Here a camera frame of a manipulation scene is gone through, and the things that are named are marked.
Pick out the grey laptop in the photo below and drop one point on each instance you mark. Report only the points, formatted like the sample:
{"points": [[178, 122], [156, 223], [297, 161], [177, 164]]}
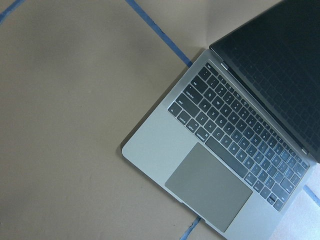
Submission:
{"points": [[238, 135]]}

